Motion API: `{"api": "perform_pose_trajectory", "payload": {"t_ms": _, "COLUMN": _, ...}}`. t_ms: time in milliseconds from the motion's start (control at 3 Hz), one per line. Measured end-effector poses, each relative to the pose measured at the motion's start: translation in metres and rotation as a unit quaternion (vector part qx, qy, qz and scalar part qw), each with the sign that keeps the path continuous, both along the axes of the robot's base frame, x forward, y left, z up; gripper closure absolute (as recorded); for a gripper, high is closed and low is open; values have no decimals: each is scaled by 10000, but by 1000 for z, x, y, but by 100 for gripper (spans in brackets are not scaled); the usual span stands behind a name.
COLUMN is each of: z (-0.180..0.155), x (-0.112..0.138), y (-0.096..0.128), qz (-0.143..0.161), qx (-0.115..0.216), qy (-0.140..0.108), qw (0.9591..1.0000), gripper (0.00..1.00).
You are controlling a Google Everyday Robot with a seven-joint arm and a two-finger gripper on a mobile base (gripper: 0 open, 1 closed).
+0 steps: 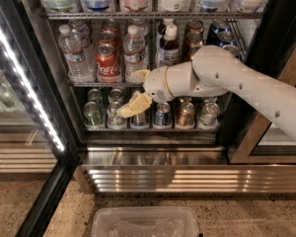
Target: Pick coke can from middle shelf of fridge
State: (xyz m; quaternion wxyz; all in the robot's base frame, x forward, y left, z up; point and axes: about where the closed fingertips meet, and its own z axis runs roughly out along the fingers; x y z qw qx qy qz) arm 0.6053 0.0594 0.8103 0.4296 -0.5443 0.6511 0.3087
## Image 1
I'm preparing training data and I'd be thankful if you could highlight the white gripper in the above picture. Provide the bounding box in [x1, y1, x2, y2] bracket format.
[117, 64, 196, 119]

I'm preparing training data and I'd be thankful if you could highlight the red coke can front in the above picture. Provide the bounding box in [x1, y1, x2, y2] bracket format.
[96, 43, 120, 83]

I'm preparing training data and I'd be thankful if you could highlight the red coke can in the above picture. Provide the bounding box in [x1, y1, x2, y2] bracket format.
[96, 43, 120, 83]
[98, 31, 117, 48]
[102, 19, 119, 33]

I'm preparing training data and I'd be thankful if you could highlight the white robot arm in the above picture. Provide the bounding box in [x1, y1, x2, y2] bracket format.
[117, 45, 296, 141]

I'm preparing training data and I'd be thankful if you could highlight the silver blue can front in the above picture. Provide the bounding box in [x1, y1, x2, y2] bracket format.
[131, 112, 148, 129]

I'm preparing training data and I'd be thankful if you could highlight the green white can front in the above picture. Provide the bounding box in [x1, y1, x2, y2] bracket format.
[107, 102, 126, 129]

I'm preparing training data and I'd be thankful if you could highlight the green white can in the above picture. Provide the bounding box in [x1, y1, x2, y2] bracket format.
[198, 103, 220, 130]
[107, 102, 126, 129]

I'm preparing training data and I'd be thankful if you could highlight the gold can lower front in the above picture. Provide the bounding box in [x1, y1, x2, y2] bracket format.
[176, 103, 195, 127]

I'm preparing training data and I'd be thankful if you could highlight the gold can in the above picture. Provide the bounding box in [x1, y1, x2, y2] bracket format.
[185, 20, 204, 34]
[187, 45, 201, 61]
[184, 32, 203, 52]
[176, 103, 195, 127]

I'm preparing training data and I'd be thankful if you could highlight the green can front left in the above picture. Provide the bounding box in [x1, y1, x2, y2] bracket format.
[83, 102, 103, 127]

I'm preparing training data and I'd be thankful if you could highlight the red coke can middle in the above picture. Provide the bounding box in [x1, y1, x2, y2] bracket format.
[98, 31, 117, 48]

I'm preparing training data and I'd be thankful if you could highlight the red coke can rear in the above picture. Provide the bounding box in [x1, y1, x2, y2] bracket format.
[102, 19, 119, 33]

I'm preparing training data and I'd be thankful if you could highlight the gold can middle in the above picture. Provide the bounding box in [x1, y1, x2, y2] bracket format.
[184, 32, 203, 52]

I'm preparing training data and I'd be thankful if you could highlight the green white can right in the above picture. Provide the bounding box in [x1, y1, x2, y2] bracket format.
[198, 103, 220, 130]

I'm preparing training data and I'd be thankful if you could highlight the gold can rear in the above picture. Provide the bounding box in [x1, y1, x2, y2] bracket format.
[185, 20, 204, 34]

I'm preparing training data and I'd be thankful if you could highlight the metal fridge base grille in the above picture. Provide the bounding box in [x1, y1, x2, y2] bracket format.
[74, 165, 296, 194]

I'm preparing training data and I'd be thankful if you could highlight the blue pepsi can middle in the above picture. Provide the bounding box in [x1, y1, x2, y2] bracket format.
[214, 32, 236, 46]

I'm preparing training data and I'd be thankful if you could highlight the blue pepsi can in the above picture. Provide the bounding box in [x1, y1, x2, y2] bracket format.
[214, 32, 236, 46]
[222, 44, 240, 58]
[207, 19, 230, 39]

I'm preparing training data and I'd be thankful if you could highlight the blue pepsi can rear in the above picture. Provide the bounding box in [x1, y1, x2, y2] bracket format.
[207, 19, 230, 39]

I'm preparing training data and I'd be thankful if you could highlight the blue pepsi can front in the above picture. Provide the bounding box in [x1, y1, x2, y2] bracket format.
[222, 44, 240, 58]

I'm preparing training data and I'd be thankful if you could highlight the glass fridge door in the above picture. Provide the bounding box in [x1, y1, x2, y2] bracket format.
[0, 0, 78, 237]

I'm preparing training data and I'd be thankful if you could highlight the centre front water bottle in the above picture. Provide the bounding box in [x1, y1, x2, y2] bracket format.
[123, 25, 148, 83]

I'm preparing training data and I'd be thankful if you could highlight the water bottle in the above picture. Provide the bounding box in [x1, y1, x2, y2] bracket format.
[69, 19, 95, 70]
[123, 25, 148, 83]
[58, 25, 89, 82]

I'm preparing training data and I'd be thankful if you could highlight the front iced tea bottle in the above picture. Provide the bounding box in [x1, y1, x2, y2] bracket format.
[158, 25, 180, 66]

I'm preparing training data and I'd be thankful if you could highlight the front left water bottle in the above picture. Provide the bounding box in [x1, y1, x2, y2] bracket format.
[58, 25, 89, 82]

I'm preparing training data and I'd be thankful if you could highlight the rear left water bottle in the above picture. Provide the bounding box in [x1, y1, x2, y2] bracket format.
[69, 19, 95, 70]

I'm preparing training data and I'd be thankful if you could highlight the clear plastic bin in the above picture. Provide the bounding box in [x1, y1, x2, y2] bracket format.
[91, 206, 199, 237]

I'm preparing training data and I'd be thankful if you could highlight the middle wire shelf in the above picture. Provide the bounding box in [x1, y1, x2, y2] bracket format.
[66, 80, 143, 88]

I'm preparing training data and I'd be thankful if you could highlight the wire shelf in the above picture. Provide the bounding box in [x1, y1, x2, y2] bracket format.
[45, 12, 263, 20]
[66, 80, 143, 88]

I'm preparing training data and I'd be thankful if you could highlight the top wire shelf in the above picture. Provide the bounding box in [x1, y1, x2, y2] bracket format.
[45, 12, 263, 20]

